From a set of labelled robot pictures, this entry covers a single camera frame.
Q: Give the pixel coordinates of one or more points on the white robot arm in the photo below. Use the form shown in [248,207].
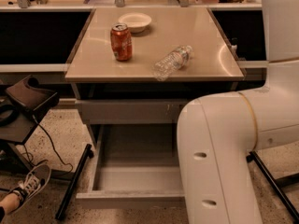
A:
[216,132]

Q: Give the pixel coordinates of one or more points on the dark side stand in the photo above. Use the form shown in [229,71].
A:
[15,129]

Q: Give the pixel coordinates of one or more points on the grey drawer cabinet table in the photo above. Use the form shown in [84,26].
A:
[95,74]

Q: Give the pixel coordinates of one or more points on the brown headset cradle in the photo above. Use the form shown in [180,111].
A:
[30,99]

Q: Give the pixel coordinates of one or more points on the black left base leg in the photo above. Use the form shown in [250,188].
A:
[87,153]

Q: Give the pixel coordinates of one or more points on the orange soda can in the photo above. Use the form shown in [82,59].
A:
[121,42]

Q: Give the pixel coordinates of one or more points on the person's bare lower leg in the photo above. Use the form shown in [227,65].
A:
[9,204]

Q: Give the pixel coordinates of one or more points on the white paper bowl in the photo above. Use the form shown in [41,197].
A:
[136,22]

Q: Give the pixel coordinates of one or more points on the black base leg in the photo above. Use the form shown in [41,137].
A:
[278,184]
[87,153]

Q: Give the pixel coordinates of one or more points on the grey closed top drawer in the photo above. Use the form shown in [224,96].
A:
[130,111]

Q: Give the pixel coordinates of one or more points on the grey canvas sneaker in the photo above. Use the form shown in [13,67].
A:
[34,182]

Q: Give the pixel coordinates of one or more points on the clear plastic water bottle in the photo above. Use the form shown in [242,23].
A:
[172,62]

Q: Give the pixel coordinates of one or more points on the grey open middle drawer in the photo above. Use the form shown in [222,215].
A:
[136,166]

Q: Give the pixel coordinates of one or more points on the black right base leg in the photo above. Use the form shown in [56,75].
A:
[278,184]

